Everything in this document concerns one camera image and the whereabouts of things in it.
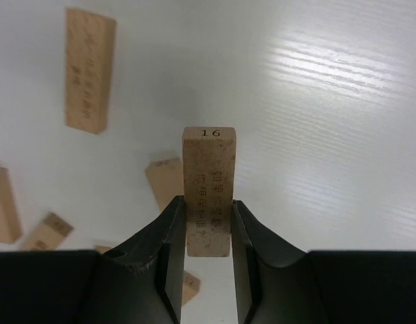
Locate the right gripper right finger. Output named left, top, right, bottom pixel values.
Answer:
left=232, top=200, right=416, bottom=323

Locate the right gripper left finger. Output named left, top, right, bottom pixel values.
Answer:
left=0, top=196, right=186, bottom=323

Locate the wood block two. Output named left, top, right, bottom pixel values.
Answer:
left=182, top=127, right=236, bottom=257

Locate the wood block one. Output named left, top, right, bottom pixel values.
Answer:
left=66, top=7, right=117, bottom=134

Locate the wood block seven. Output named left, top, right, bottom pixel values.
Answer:
left=94, top=245, right=112, bottom=254

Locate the wood block four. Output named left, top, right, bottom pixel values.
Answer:
left=182, top=271, right=201, bottom=306

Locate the wood block five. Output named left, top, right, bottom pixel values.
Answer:
left=19, top=212, right=74, bottom=251

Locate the wood block three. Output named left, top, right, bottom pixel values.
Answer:
left=145, top=158, right=184, bottom=212

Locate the wood block six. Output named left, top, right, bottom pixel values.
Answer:
left=0, top=167, right=22, bottom=244

